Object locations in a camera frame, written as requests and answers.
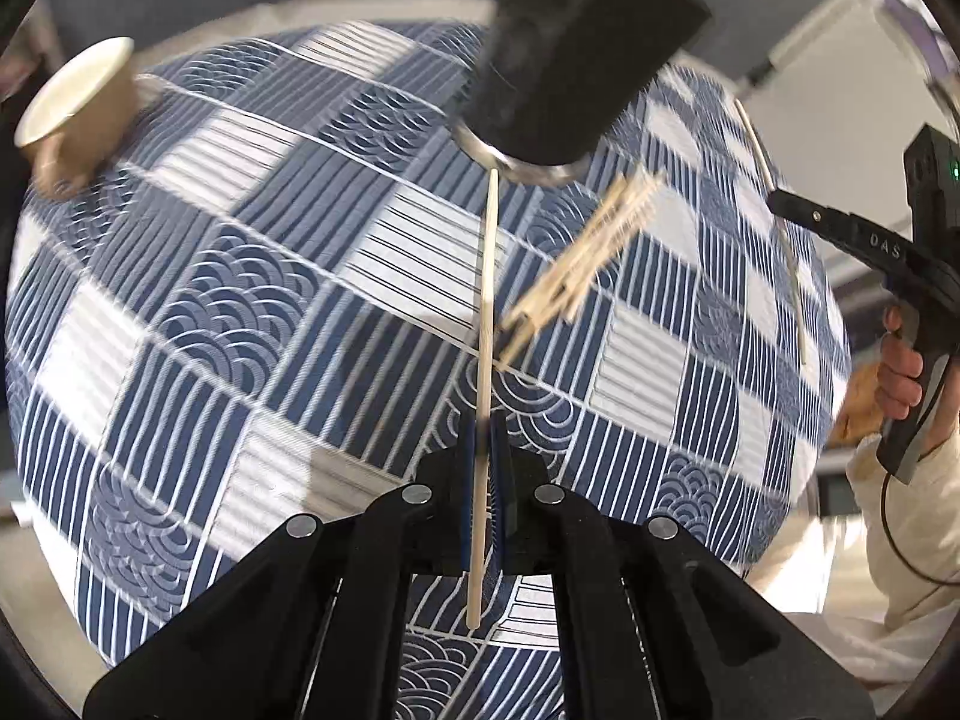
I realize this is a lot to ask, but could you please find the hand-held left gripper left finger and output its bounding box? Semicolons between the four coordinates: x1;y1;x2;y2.
82;420;476;720

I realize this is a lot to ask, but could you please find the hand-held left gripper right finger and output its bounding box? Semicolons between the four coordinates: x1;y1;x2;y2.
490;420;877;720

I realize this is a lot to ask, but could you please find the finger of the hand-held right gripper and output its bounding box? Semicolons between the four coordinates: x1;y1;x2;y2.
768;189;922;272

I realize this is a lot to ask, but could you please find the pale wooden chopstick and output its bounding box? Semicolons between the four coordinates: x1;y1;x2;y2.
731;99;811;370
465;169;501;631

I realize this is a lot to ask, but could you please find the pile of wooden chopsticks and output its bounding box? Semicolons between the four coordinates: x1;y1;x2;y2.
499;172;666;370

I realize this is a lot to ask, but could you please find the black cylindrical utensil holder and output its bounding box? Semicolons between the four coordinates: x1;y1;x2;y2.
448;0;713;185

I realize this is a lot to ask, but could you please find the person's right forearm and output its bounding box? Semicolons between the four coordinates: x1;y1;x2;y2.
846;420;960;635

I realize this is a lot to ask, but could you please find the person's right hand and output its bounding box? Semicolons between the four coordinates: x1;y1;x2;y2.
874;304;927;421

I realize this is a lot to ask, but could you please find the blue white checkered tablecloth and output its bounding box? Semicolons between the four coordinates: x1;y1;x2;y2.
4;21;852;720

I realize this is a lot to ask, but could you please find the beige ceramic cup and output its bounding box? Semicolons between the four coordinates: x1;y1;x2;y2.
15;37;162;200

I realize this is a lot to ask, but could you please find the black cable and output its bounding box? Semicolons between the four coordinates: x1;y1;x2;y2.
879;465;960;587

